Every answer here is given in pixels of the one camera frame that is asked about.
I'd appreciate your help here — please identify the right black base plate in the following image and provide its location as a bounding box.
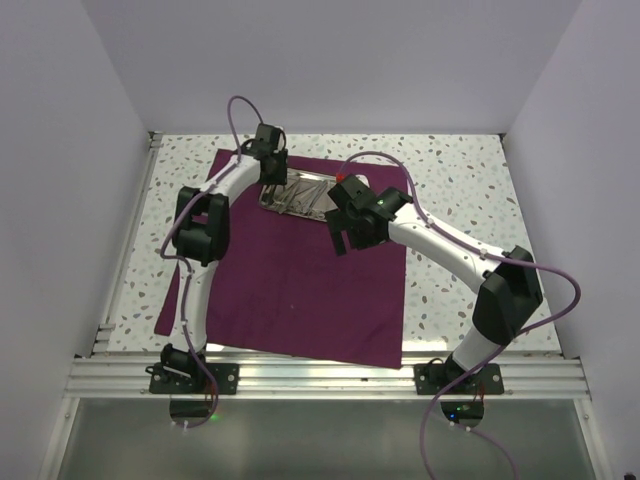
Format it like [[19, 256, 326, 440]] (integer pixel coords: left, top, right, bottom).
[[413, 358, 505, 395]]

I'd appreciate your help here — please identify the aluminium frame rail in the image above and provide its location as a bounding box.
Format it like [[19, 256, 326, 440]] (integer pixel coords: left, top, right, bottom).
[[64, 350, 590, 400]]

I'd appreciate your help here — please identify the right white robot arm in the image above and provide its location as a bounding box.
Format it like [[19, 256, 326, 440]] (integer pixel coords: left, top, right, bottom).
[[325, 175, 542, 393]]

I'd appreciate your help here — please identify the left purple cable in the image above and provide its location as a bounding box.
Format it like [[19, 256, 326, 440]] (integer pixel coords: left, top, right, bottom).
[[158, 94, 266, 431]]

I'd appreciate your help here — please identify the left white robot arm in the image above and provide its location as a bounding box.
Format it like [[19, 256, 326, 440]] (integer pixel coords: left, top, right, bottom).
[[161, 123, 288, 393]]

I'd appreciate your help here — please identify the steel instrument tray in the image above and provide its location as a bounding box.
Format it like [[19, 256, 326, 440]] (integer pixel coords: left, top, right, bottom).
[[258, 169, 337, 222]]

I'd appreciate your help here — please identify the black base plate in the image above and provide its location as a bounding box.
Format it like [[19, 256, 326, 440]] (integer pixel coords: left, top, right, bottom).
[[145, 362, 240, 395], [413, 358, 505, 395]]

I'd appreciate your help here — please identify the steel clamp in tray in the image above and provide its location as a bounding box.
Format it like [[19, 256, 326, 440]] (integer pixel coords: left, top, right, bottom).
[[284, 185, 329, 221]]

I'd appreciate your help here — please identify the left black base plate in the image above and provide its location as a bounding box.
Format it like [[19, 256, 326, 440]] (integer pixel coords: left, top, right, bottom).
[[145, 362, 240, 395]]

